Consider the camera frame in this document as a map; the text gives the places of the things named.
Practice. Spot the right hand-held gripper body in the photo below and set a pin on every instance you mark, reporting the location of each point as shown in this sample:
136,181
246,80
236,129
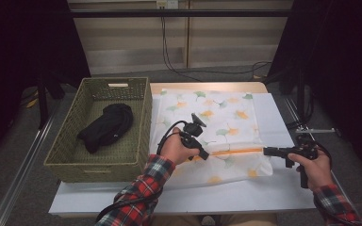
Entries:
306,147

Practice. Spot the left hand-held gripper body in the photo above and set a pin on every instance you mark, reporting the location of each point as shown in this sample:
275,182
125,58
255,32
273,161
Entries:
191,139

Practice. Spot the black garment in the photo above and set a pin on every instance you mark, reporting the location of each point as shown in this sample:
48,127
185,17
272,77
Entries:
106,127

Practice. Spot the green woven basket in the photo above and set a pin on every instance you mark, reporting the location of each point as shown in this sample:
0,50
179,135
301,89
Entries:
66,169

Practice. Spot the person's right hand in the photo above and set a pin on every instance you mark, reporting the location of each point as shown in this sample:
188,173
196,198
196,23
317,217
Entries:
319,172

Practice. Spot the black metal stand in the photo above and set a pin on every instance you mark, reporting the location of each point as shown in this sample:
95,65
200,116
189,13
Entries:
301,94
42,100

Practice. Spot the person's khaki trousers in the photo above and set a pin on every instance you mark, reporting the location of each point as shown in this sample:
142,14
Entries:
248,220

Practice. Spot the black curtain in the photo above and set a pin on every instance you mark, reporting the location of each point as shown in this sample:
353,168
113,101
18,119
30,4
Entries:
19,47
348,62

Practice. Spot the black horizontal bar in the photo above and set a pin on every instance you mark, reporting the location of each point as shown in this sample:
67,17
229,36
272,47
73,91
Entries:
182,13

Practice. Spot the yellow floor tape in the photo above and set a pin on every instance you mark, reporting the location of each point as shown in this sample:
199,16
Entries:
31,103

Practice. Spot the metal floor rail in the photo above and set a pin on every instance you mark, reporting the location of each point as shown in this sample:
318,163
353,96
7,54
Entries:
22,169
295,109

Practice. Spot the white wall outlet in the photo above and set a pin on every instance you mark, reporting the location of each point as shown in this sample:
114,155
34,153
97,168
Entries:
167,3

